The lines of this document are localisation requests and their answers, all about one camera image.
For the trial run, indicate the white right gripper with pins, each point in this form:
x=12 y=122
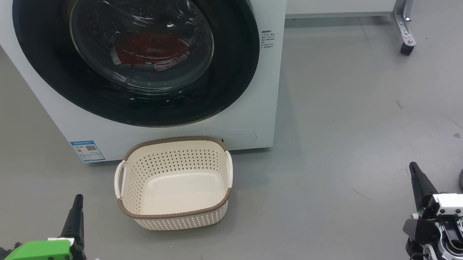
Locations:
x=457 y=206

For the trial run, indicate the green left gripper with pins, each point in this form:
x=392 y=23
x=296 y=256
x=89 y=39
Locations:
x=30 y=256

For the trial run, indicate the dark grey washing machine door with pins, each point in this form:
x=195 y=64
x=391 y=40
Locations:
x=57 y=75

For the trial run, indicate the red garment with white trim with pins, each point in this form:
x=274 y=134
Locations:
x=146 y=49

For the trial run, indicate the cream perforated laundry basket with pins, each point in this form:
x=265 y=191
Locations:
x=171 y=191

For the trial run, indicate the white front-load washing machine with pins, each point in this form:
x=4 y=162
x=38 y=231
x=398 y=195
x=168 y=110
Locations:
x=249 y=86

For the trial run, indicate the blue energy label sticker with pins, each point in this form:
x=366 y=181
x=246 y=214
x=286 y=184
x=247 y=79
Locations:
x=88 y=150

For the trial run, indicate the black partition caster wheel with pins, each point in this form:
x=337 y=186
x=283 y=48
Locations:
x=407 y=49

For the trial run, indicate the round drain filter cover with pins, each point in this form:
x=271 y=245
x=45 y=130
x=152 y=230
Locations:
x=241 y=139

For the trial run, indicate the printed text label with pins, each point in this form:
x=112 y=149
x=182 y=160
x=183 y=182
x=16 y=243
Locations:
x=268 y=38

